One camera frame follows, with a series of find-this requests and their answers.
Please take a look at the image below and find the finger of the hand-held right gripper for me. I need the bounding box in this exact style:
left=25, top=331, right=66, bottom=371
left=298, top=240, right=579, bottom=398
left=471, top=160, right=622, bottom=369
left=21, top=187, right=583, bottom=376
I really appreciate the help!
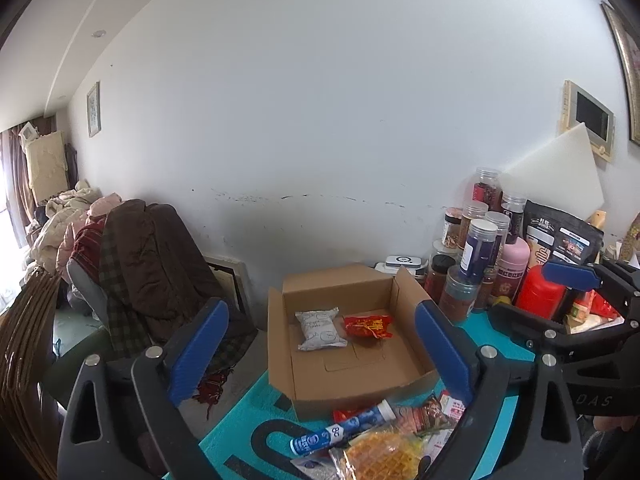
left=542, top=259, right=640, bottom=313
left=487, top=301, right=628, bottom=363

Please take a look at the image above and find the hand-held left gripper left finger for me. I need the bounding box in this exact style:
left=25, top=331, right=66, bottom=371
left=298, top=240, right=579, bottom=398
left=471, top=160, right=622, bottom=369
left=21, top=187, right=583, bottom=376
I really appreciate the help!
left=57, top=297, right=231, bottom=480

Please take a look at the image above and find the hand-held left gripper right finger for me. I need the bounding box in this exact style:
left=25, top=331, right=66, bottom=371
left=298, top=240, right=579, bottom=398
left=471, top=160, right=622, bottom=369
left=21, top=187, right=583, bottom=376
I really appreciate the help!
left=414, top=299, right=584, bottom=480

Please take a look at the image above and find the red white snack packet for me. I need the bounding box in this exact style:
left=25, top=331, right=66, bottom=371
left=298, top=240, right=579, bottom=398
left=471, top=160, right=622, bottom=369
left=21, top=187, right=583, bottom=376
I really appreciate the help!
left=425, top=392, right=469, bottom=461

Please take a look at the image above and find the brown cardboard box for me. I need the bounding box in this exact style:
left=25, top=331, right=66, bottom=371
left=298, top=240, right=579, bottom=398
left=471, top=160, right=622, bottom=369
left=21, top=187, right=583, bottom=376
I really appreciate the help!
left=266, top=262, right=443, bottom=421

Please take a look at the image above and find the blue tablet tube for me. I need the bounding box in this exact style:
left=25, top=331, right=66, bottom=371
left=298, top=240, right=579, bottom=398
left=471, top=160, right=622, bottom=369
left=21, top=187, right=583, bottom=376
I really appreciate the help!
left=290, top=400, right=396, bottom=458

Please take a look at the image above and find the person's right hand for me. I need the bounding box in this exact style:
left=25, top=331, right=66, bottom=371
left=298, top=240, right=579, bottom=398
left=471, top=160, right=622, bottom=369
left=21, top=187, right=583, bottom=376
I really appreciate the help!
left=592, top=414, right=640, bottom=433

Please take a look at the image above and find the dark plaid scarf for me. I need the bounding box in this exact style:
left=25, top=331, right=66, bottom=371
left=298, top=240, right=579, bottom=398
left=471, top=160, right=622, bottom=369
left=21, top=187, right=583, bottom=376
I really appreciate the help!
left=192, top=332, right=241, bottom=407

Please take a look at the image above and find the red canister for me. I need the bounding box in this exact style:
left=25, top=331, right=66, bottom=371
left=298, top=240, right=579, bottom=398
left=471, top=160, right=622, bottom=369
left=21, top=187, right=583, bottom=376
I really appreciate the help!
left=515, top=265, right=567, bottom=322

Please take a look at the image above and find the brown spice jar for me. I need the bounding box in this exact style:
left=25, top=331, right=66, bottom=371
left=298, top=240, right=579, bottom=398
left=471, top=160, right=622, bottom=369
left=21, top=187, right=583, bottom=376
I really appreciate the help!
left=472, top=267, right=497, bottom=311

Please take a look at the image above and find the black printed pouch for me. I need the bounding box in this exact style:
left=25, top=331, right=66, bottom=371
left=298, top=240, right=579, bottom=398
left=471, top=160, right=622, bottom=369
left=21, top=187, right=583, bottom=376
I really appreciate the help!
left=522, top=200, right=605, bottom=272

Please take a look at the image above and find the red orange snack packet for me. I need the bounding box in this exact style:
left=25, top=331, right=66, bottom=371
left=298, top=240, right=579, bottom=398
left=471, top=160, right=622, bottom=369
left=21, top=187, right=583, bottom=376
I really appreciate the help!
left=586, top=291, right=622, bottom=322

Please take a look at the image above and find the pink bottle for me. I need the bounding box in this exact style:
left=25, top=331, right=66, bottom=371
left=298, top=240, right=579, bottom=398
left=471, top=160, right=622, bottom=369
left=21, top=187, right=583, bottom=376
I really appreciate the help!
left=492, top=236, right=531, bottom=306

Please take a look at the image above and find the wide jar with brown powder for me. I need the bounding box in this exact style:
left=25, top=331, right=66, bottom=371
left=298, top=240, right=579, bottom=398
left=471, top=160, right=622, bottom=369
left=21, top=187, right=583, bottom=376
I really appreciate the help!
left=439, top=266, right=483, bottom=322

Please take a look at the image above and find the dark red green snack packet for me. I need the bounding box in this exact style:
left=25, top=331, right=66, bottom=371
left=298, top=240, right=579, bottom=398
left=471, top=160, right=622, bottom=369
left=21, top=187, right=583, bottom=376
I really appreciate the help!
left=395, top=394, right=453, bottom=436

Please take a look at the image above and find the dark blue jar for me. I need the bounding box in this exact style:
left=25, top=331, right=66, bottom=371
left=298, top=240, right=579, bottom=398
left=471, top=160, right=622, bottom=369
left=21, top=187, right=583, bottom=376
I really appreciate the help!
left=459, top=219, right=505, bottom=284

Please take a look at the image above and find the small jar with black lid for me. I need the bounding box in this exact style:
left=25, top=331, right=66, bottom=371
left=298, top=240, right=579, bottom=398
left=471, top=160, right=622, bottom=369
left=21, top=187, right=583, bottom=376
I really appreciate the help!
left=430, top=255, right=457, bottom=302

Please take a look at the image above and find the dark labelled jar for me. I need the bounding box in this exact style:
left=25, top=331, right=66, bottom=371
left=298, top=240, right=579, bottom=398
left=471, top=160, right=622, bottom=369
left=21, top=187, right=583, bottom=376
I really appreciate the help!
left=501, top=192, right=527, bottom=246

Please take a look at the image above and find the red gold snack packet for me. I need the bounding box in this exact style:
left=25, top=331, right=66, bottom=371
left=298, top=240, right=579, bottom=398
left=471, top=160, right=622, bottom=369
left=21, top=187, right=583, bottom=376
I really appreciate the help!
left=342, top=313, right=394, bottom=341

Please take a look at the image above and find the white flat device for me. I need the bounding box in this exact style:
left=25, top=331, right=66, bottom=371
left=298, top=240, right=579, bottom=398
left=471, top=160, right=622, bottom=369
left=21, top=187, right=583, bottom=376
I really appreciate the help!
left=375, top=255, right=422, bottom=274

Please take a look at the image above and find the brown coat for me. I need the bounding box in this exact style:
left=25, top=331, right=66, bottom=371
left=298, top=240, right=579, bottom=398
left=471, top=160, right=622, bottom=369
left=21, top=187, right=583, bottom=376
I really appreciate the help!
left=102, top=199, right=256, bottom=361

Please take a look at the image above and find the white foam board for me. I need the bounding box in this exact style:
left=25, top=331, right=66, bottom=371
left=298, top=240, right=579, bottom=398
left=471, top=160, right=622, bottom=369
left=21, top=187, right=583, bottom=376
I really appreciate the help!
left=500, top=122, right=606, bottom=216

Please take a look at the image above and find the tall jar with red contents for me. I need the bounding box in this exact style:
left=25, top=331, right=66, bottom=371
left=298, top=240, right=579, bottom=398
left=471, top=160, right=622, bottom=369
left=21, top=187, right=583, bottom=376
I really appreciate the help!
left=475, top=167, right=503, bottom=212

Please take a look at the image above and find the small red snack packet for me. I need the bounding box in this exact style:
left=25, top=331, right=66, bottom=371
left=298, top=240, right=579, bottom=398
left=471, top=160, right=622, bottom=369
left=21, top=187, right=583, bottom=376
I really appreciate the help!
left=332, top=407, right=372, bottom=424

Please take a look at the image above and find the yellow waffle packet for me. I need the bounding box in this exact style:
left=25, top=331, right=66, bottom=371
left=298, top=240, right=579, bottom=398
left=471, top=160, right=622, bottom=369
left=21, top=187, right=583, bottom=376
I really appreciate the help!
left=330, top=427, right=431, bottom=480

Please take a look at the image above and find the white silver snack packet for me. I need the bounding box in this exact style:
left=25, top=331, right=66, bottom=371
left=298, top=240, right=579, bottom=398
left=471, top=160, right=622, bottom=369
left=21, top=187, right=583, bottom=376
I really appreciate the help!
left=295, top=307, right=348, bottom=352

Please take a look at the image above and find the clear silver packet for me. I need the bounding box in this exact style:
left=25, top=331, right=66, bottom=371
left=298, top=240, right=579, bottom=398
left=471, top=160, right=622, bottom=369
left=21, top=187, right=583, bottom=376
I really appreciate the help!
left=292, top=455, right=342, bottom=480

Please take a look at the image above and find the pink garment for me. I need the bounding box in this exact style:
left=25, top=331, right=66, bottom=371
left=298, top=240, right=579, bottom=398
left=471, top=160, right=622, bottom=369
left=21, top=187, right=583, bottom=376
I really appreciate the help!
left=56, top=192, right=123, bottom=273

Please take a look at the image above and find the stack of flat cardboard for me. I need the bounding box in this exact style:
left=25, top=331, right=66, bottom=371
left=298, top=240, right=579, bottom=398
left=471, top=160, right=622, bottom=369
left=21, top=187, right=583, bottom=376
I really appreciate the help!
left=0, top=267, right=67, bottom=480

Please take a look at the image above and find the beige bedding pile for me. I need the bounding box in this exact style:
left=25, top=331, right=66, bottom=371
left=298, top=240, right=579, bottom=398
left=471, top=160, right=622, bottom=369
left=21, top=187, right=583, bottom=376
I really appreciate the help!
left=29, top=180, right=103, bottom=273

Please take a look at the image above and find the large framed picture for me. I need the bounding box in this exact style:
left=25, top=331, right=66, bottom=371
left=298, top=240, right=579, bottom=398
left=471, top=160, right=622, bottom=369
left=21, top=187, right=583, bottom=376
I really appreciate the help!
left=600, top=1, right=640, bottom=143

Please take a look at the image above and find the beige padded panel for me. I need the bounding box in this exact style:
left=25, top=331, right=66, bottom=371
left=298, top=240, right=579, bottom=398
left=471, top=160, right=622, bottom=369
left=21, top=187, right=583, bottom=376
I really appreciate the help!
left=22, top=130, right=69, bottom=206

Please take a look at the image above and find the brown curtain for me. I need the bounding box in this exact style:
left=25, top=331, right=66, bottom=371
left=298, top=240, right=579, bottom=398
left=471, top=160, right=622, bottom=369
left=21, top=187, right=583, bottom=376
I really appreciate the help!
left=0, top=121, right=32, bottom=251

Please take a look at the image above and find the leaning picture frame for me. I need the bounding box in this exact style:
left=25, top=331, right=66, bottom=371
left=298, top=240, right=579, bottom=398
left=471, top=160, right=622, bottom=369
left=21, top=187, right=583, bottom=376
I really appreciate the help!
left=202, top=252, right=251, bottom=317

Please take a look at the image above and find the wall intercom screen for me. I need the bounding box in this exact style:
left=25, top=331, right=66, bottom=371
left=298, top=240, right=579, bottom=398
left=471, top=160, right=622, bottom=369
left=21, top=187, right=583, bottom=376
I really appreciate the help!
left=559, top=80, right=616, bottom=162

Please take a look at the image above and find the small framed wall picture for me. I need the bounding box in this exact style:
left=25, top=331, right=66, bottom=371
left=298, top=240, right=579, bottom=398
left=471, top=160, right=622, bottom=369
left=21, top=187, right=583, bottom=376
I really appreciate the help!
left=86, top=81, right=102, bottom=138

